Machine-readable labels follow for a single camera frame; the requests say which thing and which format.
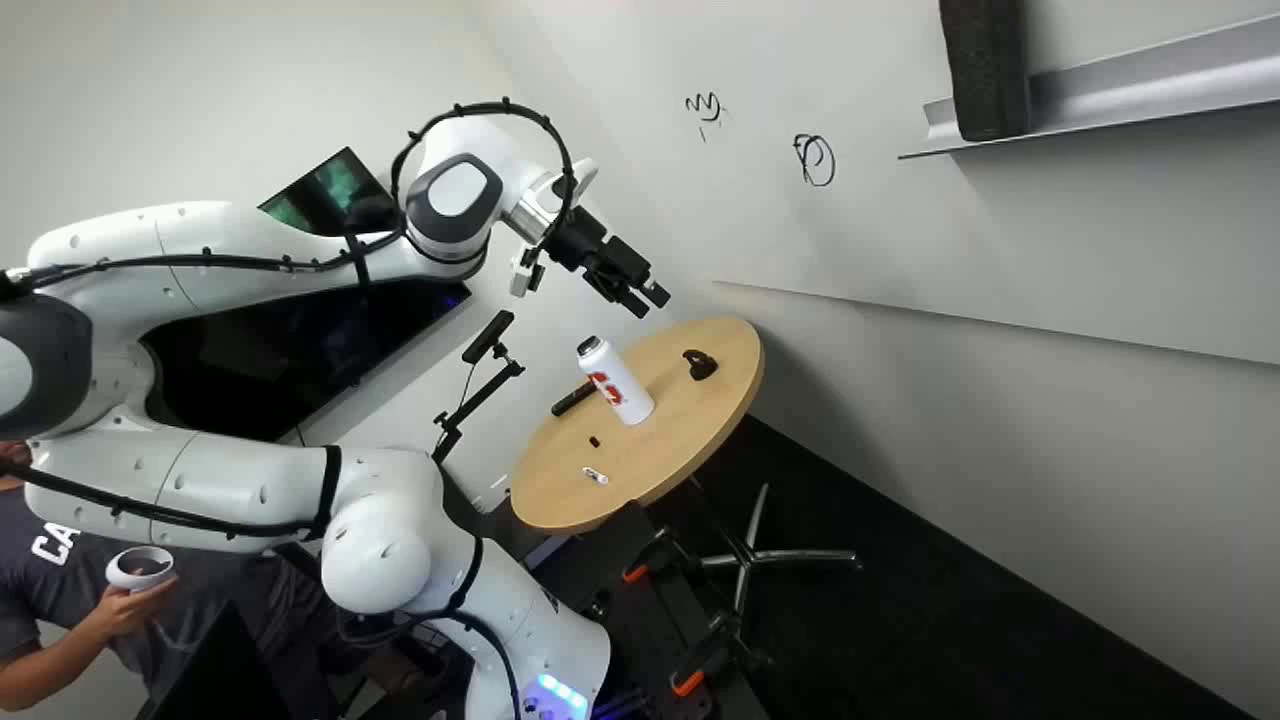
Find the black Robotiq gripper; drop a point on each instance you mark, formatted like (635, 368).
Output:
(592, 248)

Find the black bottle lid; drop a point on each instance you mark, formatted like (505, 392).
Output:
(702, 367)

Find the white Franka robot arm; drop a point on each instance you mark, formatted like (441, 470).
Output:
(201, 254)

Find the person's forearm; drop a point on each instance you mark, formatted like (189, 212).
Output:
(52, 664)

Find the white bottle with red print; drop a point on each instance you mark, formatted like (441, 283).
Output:
(623, 387)

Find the person's hand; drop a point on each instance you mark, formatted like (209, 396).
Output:
(125, 610)

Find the small white object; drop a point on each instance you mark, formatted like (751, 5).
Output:
(592, 472)

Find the dark reflective screen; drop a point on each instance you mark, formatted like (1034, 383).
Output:
(324, 192)

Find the black display panel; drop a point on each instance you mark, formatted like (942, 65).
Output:
(292, 361)

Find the black whiteboard eraser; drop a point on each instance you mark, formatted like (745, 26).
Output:
(984, 65)

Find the white VR controller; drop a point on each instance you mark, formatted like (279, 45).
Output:
(141, 567)

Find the person in dark shirt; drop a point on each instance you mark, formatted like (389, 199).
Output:
(32, 587)

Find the black camera on stand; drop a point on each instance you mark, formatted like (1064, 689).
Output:
(486, 334)

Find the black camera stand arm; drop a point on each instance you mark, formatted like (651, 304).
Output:
(475, 401)

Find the metal star pedestal base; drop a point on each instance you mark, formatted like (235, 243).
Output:
(764, 558)

